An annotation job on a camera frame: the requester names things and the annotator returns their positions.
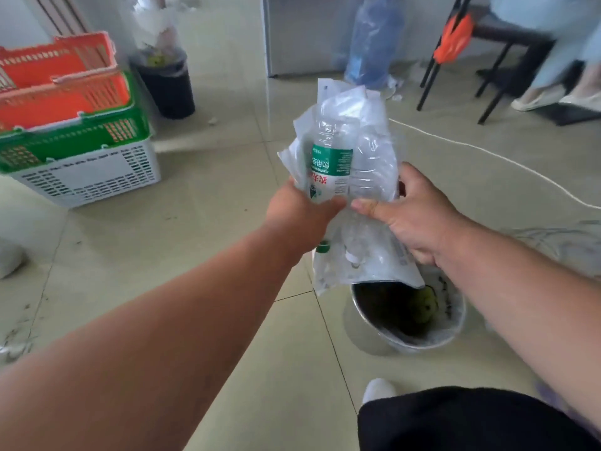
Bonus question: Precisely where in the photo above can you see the person's left hand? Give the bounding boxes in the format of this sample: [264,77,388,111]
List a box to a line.
[264,178,348,268]

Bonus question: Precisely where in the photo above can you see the person's right hand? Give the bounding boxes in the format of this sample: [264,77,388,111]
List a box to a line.
[351,162,466,268]

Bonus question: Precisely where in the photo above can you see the clear unlabelled plastic bottle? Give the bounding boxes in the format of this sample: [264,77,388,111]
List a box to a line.
[340,131,400,269]

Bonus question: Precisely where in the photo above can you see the green label plastic bottle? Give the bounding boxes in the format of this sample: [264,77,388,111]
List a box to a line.
[307,101,361,255]

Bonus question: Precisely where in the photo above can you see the pile of plastic packaging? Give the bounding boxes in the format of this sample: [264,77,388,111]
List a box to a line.
[277,77,426,296]

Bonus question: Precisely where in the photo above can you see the grey metal trash bin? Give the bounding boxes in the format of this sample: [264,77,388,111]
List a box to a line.
[342,265,468,356]

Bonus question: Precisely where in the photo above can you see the person's right forearm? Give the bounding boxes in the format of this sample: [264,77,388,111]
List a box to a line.
[434,213,601,428]

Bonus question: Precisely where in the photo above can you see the person's left forearm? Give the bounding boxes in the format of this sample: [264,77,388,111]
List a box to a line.
[0,220,297,451]

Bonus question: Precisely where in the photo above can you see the person's shoe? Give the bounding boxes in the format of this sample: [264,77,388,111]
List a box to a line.
[510,84,567,112]
[361,378,398,405]
[558,91,601,113]

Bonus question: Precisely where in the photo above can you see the person's right shoe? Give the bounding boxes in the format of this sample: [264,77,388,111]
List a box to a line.
[361,378,398,405]

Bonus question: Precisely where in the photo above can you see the person's right trouser leg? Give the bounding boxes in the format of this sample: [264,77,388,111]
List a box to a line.
[356,385,601,451]

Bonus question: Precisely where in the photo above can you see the green crumpled waste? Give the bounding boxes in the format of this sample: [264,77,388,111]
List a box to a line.
[407,285,440,324]

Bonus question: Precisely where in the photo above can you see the clear plastic sheet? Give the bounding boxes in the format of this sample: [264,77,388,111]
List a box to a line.
[502,220,601,277]

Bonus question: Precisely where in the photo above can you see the black floor mat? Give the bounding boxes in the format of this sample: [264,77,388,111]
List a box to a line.
[476,65,601,127]

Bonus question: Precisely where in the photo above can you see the blue plastic bag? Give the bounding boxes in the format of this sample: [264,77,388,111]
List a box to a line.
[344,0,407,90]

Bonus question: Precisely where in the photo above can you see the black bin with liner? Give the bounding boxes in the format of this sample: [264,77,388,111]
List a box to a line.
[129,46,197,120]

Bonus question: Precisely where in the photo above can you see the orange hanging item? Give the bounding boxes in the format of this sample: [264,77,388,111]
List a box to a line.
[433,11,475,65]

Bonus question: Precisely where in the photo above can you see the silver metal cabinet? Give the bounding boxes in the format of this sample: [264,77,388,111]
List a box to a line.
[260,0,376,79]

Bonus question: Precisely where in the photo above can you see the black metal chair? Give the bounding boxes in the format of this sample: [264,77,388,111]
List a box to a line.
[416,0,557,126]

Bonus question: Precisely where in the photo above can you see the green plastic basket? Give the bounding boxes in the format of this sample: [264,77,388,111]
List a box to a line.
[0,72,152,174]

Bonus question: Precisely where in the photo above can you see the clear plastic bag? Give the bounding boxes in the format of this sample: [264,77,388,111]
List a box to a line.
[120,0,182,57]

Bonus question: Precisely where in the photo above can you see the orange plastic basket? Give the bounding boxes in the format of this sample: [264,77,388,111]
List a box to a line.
[0,70,132,132]
[0,31,118,92]

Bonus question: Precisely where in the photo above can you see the crumpled clear plastic scrap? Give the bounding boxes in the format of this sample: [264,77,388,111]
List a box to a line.
[0,319,36,365]

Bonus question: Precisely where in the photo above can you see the white cable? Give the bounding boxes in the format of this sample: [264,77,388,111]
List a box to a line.
[388,118,601,211]

